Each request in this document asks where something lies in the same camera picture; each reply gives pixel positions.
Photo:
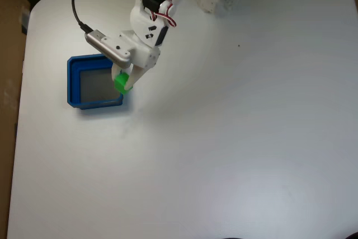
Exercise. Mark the green cube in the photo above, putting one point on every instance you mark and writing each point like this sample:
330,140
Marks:
121,82

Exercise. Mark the blue open box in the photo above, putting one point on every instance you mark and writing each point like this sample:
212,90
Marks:
73,82

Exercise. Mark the brown cardboard box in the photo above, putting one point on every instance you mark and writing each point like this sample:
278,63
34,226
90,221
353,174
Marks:
9,68

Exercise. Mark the silver camera box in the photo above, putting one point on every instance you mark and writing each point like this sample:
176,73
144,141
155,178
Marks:
109,47

